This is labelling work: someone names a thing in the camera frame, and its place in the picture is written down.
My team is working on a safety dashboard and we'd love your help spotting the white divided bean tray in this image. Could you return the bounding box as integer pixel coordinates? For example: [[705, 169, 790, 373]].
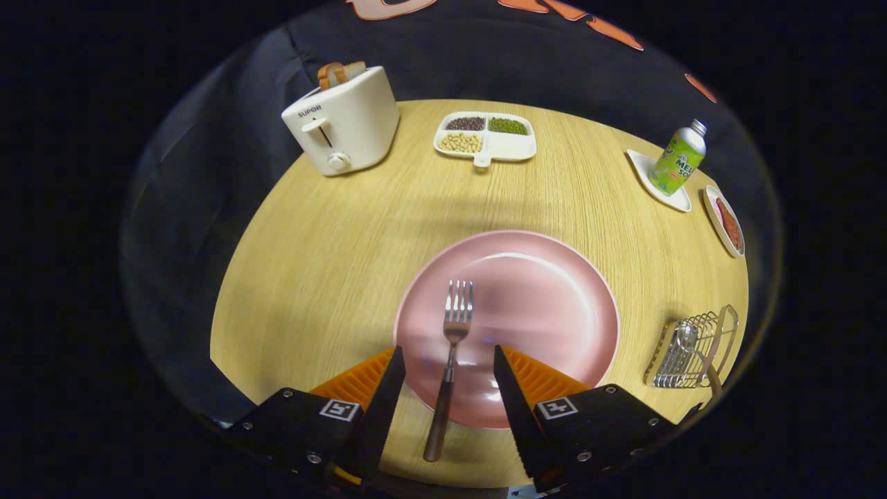
[[433, 112, 538, 169]]

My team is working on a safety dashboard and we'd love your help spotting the pink round plate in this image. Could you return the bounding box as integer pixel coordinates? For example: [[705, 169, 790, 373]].
[[393, 230, 621, 429]]

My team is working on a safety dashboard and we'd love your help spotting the cream white toaster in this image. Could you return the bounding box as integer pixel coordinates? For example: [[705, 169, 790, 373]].
[[281, 66, 401, 177]]

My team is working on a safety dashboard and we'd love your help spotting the wooden handled metal spoon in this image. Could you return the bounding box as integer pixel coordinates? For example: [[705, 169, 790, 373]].
[[665, 320, 723, 410]]

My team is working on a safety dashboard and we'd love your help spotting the wooden handled metal fork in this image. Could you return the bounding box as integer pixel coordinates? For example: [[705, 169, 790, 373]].
[[423, 280, 475, 463]]

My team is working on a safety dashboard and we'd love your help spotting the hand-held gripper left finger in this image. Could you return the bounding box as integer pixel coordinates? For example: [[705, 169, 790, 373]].
[[222, 345, 406, 486]]

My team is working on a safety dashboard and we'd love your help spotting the brown meat piece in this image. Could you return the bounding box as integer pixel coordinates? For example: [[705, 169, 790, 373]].
[[716, 198, 742, 250]]

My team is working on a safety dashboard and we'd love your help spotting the green soda bottle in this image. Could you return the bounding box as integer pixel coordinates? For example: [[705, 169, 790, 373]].
[[649, 119, 708, 196]]

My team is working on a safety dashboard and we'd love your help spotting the white oval food plate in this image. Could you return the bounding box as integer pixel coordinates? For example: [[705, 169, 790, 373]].
[[703, 184, 746, 259]]

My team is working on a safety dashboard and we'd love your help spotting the perforated metal drain basket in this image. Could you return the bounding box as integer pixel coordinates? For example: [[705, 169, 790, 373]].
[[643, 304, 740, 389]]

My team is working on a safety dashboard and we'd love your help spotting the toast slice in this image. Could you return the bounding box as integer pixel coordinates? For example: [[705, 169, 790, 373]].
[[317, 61, 367, 91]]

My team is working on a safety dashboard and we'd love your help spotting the white square coaster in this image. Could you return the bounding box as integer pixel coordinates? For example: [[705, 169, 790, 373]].
[[626, 149, 692, 213]]

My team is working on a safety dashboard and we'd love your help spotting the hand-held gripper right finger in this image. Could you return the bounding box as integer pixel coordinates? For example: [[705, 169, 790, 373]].
[[493, 344, 683, 494]]

